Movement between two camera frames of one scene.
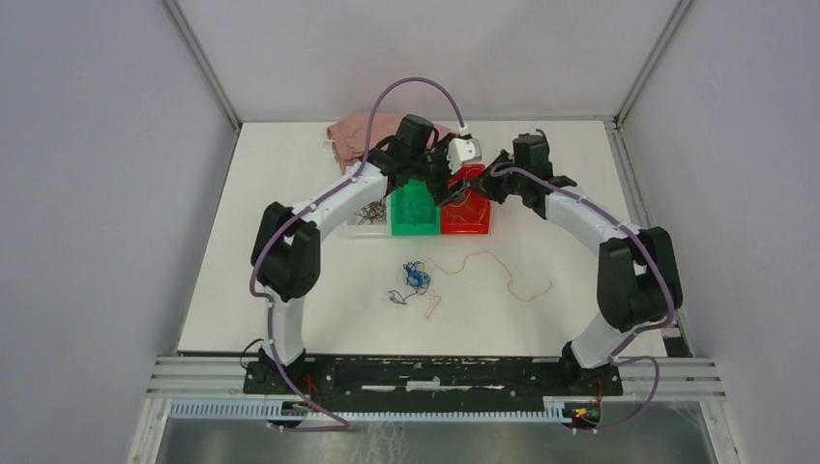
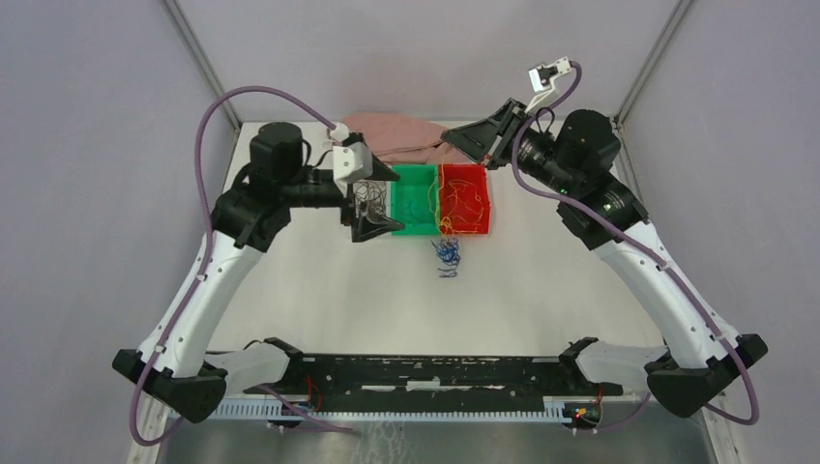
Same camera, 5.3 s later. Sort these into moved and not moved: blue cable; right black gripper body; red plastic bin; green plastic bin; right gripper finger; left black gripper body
Moved: left black gripper body; right gripper finger; blue cable; right black gripper body
Not moved: red plastic bin; green plastic bin
